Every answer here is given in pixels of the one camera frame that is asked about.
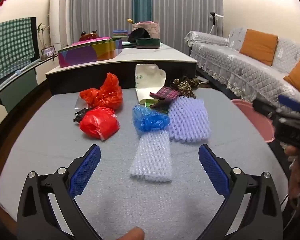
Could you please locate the pink plastic bucket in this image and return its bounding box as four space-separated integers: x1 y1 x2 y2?
231 99 275 143

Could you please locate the red brown teapot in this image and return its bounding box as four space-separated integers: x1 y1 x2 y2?
79 30 99 42

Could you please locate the white floor lamp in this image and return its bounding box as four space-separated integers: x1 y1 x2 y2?
209 12 225 34

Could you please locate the colourful rectangular box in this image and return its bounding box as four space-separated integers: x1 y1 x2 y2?
57 37 123 68

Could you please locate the person's left hand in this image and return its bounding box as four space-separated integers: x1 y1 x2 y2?
114 226 145 240

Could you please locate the dark green round tin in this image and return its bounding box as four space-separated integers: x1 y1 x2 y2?
135 38 161 49

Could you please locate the black television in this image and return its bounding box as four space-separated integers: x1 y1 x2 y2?
30 17 39 58

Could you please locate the white standing air conditioner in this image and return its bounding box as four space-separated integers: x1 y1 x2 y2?
49 0 72 50

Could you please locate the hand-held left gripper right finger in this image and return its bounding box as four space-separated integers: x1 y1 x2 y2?
197 144 283 240

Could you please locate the dark pink patterned wrapper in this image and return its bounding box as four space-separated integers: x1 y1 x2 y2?
150 87 181 108

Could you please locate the white rod with blue joint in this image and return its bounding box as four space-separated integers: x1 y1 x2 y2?
0 60 40 98

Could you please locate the green checkered cloth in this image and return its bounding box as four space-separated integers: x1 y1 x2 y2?
0 17 35 87

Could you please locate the grey quilted sofa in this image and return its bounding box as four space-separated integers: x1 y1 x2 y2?
184 27 300 113

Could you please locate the blue plastic bag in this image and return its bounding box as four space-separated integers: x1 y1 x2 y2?
132 104 170 132

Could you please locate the balled red plastic bag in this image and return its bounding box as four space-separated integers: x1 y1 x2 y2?
79 106 120 140

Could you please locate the person's right hand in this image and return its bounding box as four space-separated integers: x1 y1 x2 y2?
285 146 300 204

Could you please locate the small photo frame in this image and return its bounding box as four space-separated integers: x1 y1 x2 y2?
41 45 56 58

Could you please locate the teal curtain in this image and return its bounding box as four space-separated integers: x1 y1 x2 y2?
132 0 153 23

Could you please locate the pink fabric basket bag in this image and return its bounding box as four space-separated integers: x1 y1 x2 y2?
132 21 160 39

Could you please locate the white paper bag green print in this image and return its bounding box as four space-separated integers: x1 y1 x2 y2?
135 64 167 105

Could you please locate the clear plastic wrapper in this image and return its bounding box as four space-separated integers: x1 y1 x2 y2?
74 97 88 110

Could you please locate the black hat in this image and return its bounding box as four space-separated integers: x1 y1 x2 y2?
128 28 152 43

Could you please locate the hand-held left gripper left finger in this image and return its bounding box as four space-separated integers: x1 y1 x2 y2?
16 144 103 240

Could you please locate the grey curtain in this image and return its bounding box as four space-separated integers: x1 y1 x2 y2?
151 0 224 53
69 0 134 45

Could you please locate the large red plastic bag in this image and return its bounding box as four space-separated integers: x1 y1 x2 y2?
79 72 123 111

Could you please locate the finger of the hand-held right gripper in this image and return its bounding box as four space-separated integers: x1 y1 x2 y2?
277 94 300 117
252 99 283 123

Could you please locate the stack of coloured bowls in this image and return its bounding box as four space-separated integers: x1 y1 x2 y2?
112 29 129 42

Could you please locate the bamboo plant in vase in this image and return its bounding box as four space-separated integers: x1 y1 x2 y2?
37 23 49 55

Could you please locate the brown patterned packet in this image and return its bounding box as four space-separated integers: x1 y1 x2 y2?
170 77 199 98

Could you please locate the white top coffee table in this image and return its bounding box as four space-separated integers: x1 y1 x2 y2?
45 42 198 97

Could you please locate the green television cabinet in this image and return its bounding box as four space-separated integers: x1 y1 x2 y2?
0 55 60 120

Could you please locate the black plastic wrapper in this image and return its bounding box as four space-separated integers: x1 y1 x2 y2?
73 108 90 123

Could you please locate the square white foam net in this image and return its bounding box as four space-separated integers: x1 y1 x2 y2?
168 97 212 143

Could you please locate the long white foam net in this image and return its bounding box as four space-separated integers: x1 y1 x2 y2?
129 130 172 182

